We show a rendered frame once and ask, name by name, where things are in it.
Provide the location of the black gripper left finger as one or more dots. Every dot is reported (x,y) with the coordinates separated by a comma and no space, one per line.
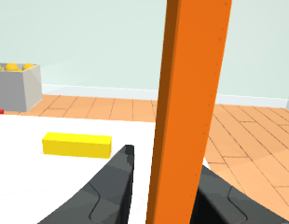
(106,199)

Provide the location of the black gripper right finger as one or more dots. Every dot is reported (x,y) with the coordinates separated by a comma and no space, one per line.
(217,202)

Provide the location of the orange handle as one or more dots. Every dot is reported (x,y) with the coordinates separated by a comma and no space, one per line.
(195,32)

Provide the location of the yellow rectangular block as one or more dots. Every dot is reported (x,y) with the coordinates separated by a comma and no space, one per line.
(77,145)

